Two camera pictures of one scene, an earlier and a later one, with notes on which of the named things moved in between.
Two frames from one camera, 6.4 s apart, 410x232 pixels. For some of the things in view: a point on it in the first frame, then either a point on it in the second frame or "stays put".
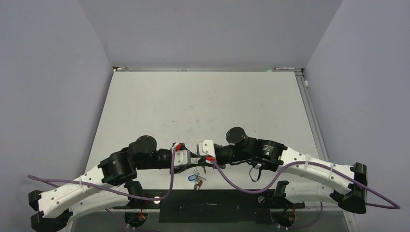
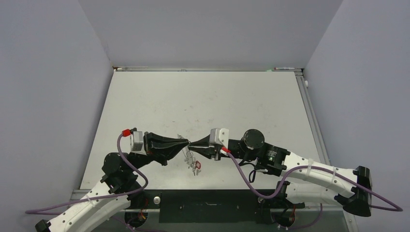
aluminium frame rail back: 141,68 stays put
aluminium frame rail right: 320,146 stays put
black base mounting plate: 211,206 stays put
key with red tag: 200,183 to 198,164
